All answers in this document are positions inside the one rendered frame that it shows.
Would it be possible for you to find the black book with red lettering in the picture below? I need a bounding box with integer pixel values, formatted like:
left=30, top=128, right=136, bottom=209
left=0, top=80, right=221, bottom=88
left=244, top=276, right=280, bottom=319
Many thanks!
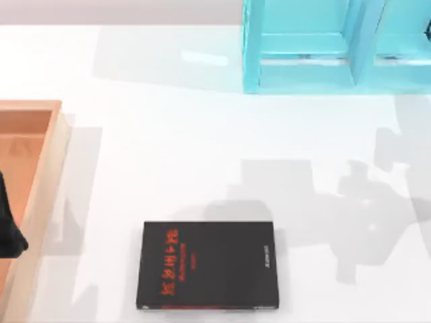
left=135, top=220, right=281, bottom=312

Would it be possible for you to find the light blue rack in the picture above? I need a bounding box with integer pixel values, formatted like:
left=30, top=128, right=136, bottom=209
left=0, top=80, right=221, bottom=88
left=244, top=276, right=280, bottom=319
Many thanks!
left=240, top=0, right=431, bottom=96

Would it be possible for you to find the shallow salmon-coloured box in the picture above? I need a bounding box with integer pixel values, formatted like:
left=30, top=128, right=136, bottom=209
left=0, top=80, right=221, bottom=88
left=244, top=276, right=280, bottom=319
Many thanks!
left=0, top=100, right=72, bottom=323

